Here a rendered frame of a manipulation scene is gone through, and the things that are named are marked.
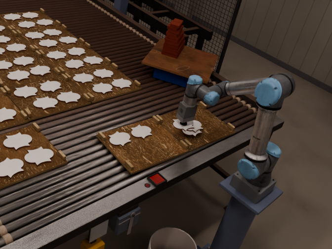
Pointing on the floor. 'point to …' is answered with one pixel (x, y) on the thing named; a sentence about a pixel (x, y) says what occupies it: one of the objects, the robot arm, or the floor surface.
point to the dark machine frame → (196, 28)
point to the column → (238, 217)
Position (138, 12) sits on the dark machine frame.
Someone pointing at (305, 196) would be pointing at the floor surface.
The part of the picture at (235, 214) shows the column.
